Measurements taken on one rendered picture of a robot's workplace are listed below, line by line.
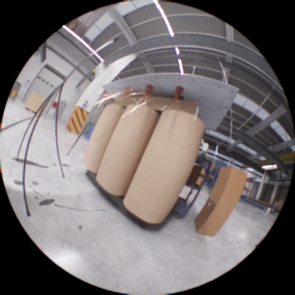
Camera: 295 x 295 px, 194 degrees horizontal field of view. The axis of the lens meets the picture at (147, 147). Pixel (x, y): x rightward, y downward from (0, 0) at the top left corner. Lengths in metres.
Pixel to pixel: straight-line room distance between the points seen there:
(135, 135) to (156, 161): 0.29
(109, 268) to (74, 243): 0.25
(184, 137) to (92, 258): 0.98
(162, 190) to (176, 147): 0.29
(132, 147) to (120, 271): 0.93
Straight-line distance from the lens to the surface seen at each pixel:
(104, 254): 0.72
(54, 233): 0.75
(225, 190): 1.16
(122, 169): 0.75
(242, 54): 4.38
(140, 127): 0.75
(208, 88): 0.84
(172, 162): 0.56
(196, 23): 9.42
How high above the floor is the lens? 0.68
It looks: 4 degrees up
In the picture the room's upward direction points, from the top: 24 degrees clockwise
